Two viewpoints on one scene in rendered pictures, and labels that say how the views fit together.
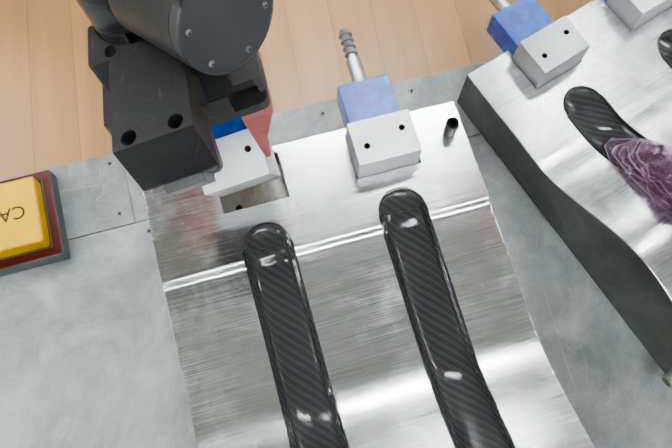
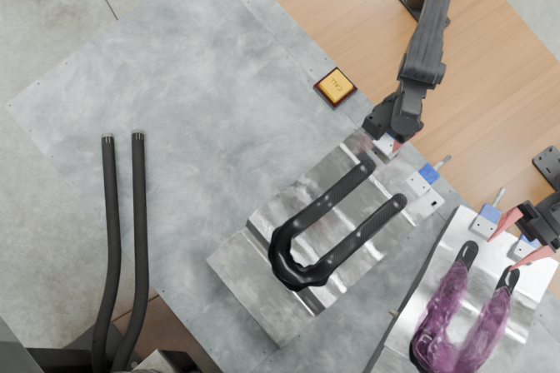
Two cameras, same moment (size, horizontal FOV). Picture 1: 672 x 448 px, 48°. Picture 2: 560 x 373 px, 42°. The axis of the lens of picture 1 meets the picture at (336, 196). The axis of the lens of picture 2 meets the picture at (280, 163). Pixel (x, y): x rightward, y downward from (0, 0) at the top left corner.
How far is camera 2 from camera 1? 112 cm
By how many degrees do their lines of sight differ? 17
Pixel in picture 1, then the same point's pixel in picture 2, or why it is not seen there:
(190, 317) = (336, 155)
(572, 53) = (484, 233)
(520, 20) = (489, 212)
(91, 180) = (361, 102)
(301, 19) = (457, 141)
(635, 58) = (498, 259)
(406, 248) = (388, 207)
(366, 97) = (429, 172)
